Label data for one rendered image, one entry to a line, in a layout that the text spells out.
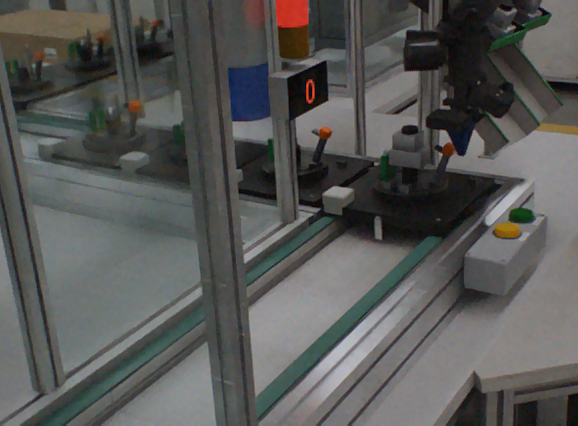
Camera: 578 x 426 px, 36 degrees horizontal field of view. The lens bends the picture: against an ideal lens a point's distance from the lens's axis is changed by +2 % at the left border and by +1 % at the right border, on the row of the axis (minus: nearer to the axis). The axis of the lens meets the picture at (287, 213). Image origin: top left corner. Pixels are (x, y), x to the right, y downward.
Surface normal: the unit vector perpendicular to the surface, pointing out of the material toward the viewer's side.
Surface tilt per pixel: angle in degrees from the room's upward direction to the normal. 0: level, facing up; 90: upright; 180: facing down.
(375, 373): 90
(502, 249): 0
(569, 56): 90
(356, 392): 90
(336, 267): 0
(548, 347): 0
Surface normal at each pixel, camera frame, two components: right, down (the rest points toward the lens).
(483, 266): -0.53, 0.37
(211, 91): 0.84, 0.17
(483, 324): -0.06, -0.92
